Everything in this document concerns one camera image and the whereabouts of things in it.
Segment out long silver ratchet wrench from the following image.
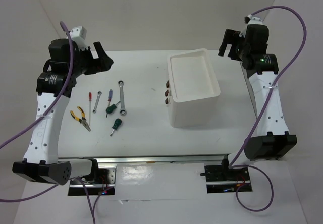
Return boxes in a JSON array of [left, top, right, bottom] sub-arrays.
[[118, 80, 127, 116]]

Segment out yellow black pliers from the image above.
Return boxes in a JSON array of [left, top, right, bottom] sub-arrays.
[[70, 106, 91, 132]]

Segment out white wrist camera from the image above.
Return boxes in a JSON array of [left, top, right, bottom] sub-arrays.
[[244, 14, 263, 29], [69, 26, 87, 40]]

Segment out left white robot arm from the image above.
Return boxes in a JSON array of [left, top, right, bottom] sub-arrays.
[[12, 39, 114, 185]]

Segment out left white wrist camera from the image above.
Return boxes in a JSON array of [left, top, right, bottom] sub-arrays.
[[69, 26, 87, 40]]

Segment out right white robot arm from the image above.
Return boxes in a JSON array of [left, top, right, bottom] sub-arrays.
[[219, 24, 297, 180]]

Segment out right side aluminium rail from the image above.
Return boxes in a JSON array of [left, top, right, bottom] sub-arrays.
[[241, 66, 258, 117]]

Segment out white drawer cabinet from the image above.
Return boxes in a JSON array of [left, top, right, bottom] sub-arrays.
[[166, 48, 221, 128]]

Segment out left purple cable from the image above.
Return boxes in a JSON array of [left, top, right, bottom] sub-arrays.
[[0, 21, 112, 224]]

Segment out aluminium rail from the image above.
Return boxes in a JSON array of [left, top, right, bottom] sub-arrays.
[[96, 154, 226, 165], [241, 66, 258, 117]]

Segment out small silver wrench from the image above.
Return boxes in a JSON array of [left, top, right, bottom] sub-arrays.
[[92, 91, 102, 114]]

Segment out front aluminium rail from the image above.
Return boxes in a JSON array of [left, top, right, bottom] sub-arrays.
[[96, 154, 226, 165]]

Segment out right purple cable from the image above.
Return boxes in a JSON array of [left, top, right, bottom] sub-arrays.
[[229, 6, 307, 212]]

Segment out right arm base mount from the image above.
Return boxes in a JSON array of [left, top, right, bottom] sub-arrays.
[[199, 165, 252, 194]]

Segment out green long screwdriver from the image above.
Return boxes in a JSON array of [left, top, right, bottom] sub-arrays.
[[105, 101, 120, 116]]

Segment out red thin screwdriver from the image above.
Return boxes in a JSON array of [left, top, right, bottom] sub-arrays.
[[88, 92, 92, 126]]

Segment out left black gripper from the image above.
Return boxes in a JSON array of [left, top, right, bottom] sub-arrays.
[[69, 41, 113, 77]]

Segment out purple red screwdriver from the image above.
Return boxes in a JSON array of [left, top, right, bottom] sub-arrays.
[[107, 89, 113, 108]]

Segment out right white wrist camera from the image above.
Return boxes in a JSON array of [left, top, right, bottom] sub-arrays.
[[244, 14, 263, 29]]

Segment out purple cable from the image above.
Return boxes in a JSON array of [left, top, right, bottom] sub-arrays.
[[0, 21, 112, 224], [229, 6, 307, 212]]

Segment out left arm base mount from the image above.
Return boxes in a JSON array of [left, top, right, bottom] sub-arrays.
[[68, 165, 117, 196]]

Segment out green stubby screwdriver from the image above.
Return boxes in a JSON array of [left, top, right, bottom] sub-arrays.
[[110, 118, 122, 136]]

